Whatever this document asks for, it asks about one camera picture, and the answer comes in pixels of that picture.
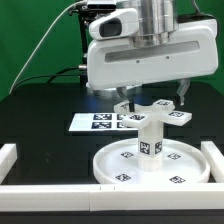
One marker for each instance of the white front fence wall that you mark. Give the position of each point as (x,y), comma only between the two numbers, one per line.
(96,197)

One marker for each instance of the white right fence wall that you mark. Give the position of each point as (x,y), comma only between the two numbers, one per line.
(215,158)

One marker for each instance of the white round table top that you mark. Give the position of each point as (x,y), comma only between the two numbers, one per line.
(124,162)

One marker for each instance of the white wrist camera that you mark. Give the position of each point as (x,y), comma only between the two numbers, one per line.
(120,23)

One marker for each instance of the black camera stand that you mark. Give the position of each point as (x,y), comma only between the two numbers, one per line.
(88,11)

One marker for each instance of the white fence wall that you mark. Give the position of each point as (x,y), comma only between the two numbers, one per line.
(96,197)
(215,158)
(8,156)

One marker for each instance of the white table base part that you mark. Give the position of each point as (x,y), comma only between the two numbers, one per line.
(160,111)

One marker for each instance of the white marker sheet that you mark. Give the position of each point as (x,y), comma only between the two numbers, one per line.
(85,122)

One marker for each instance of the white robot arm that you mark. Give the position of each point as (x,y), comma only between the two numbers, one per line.
(146,41)

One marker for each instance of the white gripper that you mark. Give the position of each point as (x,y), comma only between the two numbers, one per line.
(190,52)

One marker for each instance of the white left fence wall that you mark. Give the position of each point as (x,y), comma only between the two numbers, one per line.
(8,156)

